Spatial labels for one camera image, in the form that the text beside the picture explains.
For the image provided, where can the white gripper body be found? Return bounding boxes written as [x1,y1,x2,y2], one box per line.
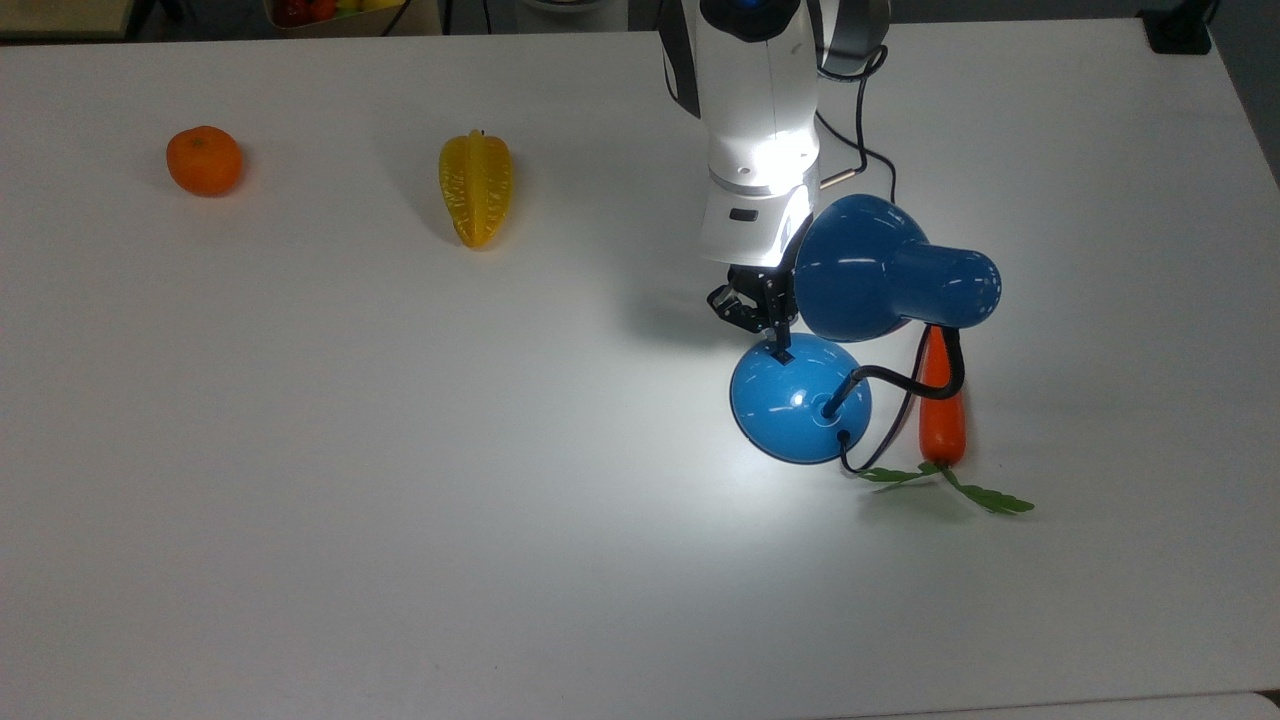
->
[698,185,819,269]

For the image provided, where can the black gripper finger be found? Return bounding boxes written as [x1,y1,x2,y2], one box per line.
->
[707,266,777,339]
[768,266,801,364]

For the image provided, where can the blue desk lamp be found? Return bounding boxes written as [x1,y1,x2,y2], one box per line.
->
[729,193,1003,466]

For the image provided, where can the orange toy carrot green leaves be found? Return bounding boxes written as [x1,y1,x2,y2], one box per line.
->
[858,325,1036,517]

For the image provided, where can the yellow toy starfruit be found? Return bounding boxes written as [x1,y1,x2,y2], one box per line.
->
[438,129,514,250]

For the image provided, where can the black table clamp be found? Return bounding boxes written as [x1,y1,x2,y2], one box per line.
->
[1140,0,1213,56]

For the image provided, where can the bowl of toy fruit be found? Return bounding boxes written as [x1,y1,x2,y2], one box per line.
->
[263,0,411,29]

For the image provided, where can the orange toy mandarin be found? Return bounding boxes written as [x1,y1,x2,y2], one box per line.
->
[166,125,244,197]

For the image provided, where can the wooden background table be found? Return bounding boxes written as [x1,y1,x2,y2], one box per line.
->
[0,0,136,41]

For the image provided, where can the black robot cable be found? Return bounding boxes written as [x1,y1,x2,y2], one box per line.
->
[818,45,891,191]

